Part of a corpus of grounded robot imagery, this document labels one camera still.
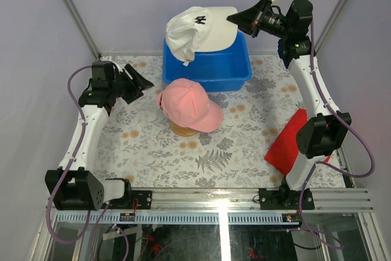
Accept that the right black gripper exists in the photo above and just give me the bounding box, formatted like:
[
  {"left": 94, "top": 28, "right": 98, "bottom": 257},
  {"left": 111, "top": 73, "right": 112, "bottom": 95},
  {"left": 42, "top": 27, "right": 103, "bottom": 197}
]
[{"left": 227, "top": 0, "right": 292, "bottom": 39}]

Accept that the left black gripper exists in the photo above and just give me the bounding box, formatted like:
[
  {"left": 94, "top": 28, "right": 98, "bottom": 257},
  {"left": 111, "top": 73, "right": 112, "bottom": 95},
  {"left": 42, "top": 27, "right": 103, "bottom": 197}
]
[{"left": 109, "top": 64, "right": 153, "bottom": 103}]

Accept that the pink baseball cap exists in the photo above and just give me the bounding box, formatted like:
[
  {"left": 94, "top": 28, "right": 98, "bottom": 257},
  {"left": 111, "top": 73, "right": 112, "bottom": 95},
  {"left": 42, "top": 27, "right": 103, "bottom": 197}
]
[{"left": 156, "top": 78, "right": 224, "bottom": 133}]

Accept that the white cloth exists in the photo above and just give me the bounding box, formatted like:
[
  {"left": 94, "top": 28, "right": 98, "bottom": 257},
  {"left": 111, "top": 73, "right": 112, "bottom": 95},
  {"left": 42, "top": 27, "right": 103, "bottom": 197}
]
[{"left": 165, "top": 6, "right": 238, "bottom": 66}]

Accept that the wooden hat stand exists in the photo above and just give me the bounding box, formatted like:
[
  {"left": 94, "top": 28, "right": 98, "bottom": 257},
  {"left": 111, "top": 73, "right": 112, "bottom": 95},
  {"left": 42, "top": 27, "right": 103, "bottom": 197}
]
[{"left": 169, "top": 120, "right": 198, "bottom": 137}]

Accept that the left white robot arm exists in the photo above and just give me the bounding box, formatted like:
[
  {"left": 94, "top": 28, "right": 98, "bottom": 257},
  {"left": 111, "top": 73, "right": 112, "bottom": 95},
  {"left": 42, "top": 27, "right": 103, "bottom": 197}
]
[{"left": 45, "top": 61, "right": 154, "bottom": 211}]

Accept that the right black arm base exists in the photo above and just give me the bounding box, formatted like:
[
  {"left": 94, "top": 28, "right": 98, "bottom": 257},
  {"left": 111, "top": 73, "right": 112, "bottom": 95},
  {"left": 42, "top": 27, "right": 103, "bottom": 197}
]
[{"left": 258, "top": 187, "right": 315, "bottom": 210}]

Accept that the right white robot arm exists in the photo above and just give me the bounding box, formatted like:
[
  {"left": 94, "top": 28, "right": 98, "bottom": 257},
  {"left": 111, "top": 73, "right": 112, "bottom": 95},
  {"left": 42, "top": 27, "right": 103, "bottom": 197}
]
[{"left": 227, "top": 0, "right": 351, "bottom": 209}]

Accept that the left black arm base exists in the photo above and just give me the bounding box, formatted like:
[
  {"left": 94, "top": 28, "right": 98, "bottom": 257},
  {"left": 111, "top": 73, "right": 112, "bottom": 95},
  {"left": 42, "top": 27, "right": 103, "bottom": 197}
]
[{"left": 109, "top": 189, "right": 153, "bottom": 211}]

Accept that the blue plastic bin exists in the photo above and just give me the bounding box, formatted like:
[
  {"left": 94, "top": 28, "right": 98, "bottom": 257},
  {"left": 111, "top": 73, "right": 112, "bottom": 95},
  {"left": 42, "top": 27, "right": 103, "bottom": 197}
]
[{"left": 163, "top": 32, "right": 252, "bottom": 92}]

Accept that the floral table mat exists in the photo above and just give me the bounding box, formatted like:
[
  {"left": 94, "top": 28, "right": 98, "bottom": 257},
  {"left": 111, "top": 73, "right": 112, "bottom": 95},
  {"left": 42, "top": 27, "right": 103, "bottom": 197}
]
[{"left": 87, "top": 55, "right": 304, "bottom": 188}]

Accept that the red cloth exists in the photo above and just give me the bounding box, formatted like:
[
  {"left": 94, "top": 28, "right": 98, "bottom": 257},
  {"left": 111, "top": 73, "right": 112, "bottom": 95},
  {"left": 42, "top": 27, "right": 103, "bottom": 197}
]
[{"left": 264, "top": 108, "right": 332, "bottom": 176}]

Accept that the slotted cable duct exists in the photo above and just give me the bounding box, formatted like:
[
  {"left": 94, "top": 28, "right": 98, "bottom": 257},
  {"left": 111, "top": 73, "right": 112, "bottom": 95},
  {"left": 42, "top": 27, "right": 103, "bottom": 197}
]
[{"left": 56, "top": 211, "right": 302, "bottom": 225}]

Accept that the aluminium front rail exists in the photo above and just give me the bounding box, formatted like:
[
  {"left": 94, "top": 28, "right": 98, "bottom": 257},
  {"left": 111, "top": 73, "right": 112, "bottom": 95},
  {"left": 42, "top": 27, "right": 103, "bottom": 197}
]
[{"left": 45, "top": 186, "right": 374, "bottom": 212}]

